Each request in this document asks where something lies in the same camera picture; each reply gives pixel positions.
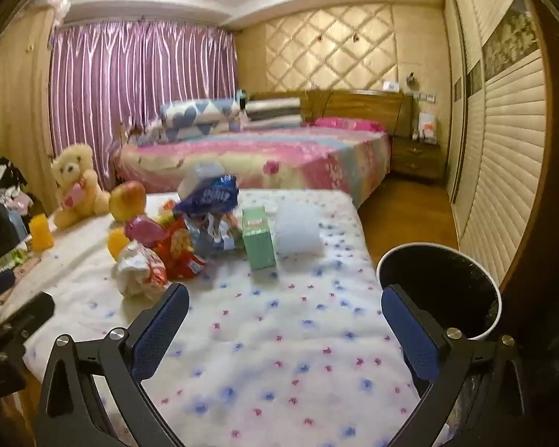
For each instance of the white trash bin black liner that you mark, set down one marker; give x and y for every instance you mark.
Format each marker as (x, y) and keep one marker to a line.
(447, 279)

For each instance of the small printed cloth pile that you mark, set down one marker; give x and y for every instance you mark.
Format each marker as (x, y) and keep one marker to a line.
(142, 136)

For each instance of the white orange bag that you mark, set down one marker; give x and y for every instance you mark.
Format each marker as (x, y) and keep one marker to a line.
(427, 128)

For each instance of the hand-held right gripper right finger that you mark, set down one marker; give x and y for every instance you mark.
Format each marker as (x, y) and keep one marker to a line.
(410, 335)

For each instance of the wooden headboard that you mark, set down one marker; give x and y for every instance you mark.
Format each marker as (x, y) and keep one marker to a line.
(354, 105)

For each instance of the pink shiny wrapper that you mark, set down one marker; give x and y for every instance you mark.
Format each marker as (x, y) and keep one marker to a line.
(142, 229)

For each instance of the white tissue pack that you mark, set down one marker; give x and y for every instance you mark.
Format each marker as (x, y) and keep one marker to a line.
(193, 178)

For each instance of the red yellow apple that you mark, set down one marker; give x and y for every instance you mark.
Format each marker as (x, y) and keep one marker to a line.
(128, 200)

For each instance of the yellow wrapper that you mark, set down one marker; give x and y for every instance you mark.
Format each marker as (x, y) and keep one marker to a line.
(117, 242)

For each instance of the louvred sliding wardrobe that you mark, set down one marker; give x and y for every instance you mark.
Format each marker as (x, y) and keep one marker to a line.
(507, 125)

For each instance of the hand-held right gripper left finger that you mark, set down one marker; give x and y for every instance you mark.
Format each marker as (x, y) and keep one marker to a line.
(160, 330)

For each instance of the pile of clothes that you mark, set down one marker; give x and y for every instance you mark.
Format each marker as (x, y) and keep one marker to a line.
(4, 195)

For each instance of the light wooden cabinet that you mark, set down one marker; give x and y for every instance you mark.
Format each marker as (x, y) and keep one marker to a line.
(18, 102)

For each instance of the white floral blanket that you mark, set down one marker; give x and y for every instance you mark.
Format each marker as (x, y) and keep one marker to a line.
(270, 335)

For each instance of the small white card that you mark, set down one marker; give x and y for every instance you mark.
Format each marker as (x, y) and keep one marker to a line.
(390, 86)

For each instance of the purple satin curtain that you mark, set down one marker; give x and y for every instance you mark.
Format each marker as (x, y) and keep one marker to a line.
(121, 93)

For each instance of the blue heart print quilt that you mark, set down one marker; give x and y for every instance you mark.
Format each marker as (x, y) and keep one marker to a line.
(205, 129)

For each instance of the heart pattern pillow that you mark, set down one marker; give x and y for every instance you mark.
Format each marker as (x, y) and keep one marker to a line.
(195, 109)

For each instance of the red snack bag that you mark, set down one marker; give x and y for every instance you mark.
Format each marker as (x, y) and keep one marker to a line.
(179, 251)

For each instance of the wall switch panel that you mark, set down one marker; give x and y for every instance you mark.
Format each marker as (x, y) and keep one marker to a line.
(424, 97)

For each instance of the green carton box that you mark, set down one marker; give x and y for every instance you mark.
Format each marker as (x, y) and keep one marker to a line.
(258, 242)

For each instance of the cream teddy bear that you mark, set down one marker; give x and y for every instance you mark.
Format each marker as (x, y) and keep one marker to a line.
(74, 167)

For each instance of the pink pillow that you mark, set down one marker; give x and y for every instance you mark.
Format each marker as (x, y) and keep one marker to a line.
(349, 125)

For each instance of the green packet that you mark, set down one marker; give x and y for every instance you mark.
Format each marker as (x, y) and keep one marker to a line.
(14, 256)

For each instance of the dark blue snack bag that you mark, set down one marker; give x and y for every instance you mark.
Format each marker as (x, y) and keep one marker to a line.
(209, 195)

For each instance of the bed with pink floral sheet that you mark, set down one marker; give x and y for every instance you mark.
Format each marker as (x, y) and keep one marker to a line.
(284, 158)

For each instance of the wooden nightstand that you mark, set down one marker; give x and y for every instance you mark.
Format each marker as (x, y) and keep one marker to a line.
(417, 158)

